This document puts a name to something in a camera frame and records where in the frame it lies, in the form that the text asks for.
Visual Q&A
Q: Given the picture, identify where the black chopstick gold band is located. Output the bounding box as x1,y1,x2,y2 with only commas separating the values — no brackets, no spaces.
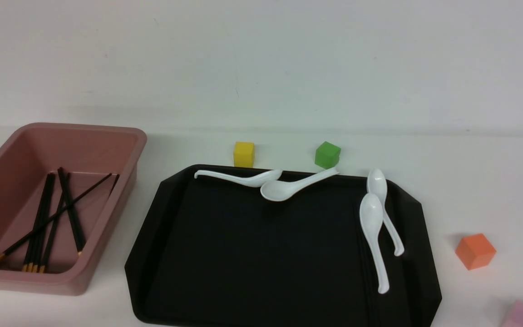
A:
57,167,85,256
0,173,113,263

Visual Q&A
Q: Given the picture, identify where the white spoon far left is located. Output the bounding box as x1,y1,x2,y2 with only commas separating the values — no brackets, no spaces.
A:
194,169,283,188

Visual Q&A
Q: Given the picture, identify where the yellow cube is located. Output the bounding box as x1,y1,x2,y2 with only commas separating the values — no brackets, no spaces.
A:
233,142,255,168

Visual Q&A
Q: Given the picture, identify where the green cube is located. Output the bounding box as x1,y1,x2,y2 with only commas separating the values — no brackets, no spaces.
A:
314,141,342,169

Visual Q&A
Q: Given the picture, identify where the black plastic tray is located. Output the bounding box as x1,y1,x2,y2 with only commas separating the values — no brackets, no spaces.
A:
125,165,442,327

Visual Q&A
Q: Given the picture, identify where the white spoon on rim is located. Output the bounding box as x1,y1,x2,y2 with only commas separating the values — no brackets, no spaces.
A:
366,168,405,257

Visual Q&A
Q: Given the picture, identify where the black chopstick in bin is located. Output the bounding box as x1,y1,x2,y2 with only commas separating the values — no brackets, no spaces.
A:
37,173,71,273
28,174,55,273
109,174,120,195
21,173,55,273

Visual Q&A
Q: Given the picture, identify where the pink plastic bin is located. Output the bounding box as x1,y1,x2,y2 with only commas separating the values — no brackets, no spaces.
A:
0,123,147,296

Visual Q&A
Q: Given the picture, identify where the orange cube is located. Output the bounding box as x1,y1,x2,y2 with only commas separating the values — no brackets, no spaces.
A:
455,233,497,270

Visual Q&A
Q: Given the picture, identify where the white spoon long handle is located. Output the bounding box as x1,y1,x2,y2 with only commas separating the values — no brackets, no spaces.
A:
260,167,340,202

